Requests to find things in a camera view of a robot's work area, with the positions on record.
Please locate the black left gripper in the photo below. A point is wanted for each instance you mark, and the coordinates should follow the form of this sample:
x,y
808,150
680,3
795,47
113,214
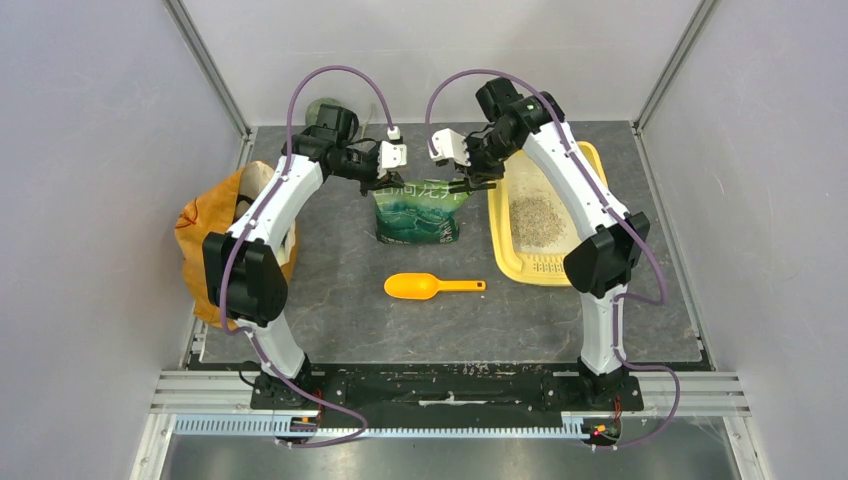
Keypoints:
x,y
387,180

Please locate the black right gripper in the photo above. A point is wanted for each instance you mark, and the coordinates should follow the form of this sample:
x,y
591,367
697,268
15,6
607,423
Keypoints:
x,y
475,172

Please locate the green cat litter bag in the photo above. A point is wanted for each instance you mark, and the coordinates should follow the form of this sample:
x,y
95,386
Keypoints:
x,y
419,213

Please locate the orange plastic litter scoop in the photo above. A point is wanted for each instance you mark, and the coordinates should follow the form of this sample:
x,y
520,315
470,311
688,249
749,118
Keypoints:
x,y
424,286

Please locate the black bag clip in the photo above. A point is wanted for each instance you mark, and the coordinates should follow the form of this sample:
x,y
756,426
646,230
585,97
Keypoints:
x,y
467,186

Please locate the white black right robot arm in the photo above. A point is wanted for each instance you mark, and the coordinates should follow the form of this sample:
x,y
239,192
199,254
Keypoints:
x,y
600,266

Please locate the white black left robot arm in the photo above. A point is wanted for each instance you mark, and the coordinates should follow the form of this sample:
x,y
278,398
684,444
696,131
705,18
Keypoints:
x,y
243,275

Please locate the grey cat litter pellets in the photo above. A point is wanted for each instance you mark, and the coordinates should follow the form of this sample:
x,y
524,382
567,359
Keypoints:
x,y
536,225

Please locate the yellow plastic litter box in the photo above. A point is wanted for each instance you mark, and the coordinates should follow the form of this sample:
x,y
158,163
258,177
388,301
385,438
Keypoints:
x,y
523,178

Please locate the orange fabric bag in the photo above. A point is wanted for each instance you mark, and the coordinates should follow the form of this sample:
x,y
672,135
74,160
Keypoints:
x,y
214,212

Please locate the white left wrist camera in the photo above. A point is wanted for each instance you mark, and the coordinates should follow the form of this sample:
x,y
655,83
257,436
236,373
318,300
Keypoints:
x,y
392,153

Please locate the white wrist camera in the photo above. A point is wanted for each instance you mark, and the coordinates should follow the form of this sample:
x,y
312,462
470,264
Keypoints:
x,y
392,153
448,145

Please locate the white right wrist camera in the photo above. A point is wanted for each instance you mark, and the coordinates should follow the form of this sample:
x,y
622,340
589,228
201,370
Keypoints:
x,y
448,145

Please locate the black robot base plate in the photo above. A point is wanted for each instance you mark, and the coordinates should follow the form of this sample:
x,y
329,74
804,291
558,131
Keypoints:
x,y
543,386

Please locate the grey slotted cable duct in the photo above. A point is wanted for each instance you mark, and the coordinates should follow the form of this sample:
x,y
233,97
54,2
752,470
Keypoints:
x,y
270,425

